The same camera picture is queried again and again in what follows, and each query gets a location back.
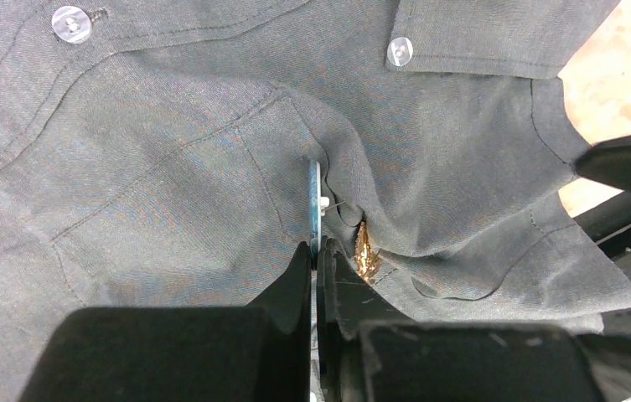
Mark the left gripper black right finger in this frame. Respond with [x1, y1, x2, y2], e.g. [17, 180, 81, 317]
[316, 239, 603, 401]

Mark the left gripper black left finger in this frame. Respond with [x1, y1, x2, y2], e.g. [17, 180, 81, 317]
[21, 243, 313, 401]

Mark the gold brooch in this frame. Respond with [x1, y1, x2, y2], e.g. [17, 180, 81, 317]
[354, 220, 382, 285]

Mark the round portrait pin badge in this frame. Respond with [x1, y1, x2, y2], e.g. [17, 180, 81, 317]
[308, 160, 329, 257]

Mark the grey button shirt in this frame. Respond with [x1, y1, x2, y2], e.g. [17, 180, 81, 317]
[0, 1, 631, 401]

